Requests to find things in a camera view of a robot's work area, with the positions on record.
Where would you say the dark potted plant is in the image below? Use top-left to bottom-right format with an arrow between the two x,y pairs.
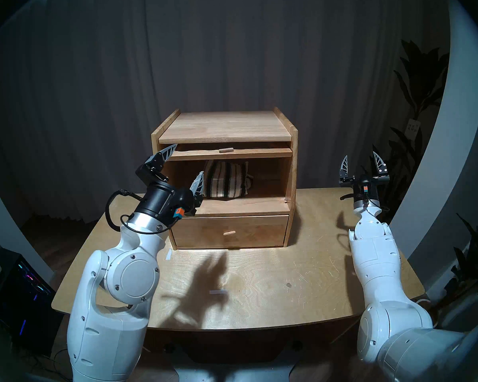
434,204 -> 478,318

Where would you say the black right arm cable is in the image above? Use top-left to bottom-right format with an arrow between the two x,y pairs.
362,194 -> 389,217

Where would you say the grey curtain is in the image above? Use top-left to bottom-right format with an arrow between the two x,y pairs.
0,0 -> 451,226

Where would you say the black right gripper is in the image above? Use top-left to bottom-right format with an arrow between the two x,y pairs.
339,151 -> 391,206

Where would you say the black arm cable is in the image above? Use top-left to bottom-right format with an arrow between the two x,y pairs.
106,189 -> 172,233
362,194 -> 389,217

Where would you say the wooden cabinet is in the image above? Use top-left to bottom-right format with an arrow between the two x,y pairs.
151,108 -> 298,250

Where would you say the striped cream and black shirt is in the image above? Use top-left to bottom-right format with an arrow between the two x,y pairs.
203,160 -> 253,199

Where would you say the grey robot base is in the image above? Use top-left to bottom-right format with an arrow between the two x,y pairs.
163,343 -> 303,382

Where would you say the wooden cabinet door with window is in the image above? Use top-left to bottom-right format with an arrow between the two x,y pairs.
169,142 -> 293,162

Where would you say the wooden cabinet drawer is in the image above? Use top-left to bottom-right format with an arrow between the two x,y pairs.
171,215 -> 290,248

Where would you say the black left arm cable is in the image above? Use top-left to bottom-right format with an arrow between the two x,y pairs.
106,189 -> 172,233

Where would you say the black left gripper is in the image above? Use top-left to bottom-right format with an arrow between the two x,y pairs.
137,144 -> 205,226

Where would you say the tall dark leafy plant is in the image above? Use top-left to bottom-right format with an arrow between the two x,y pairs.
362,39 -> 451,226

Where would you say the black computer tower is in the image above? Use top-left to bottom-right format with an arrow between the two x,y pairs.
0,250 -> 62,356

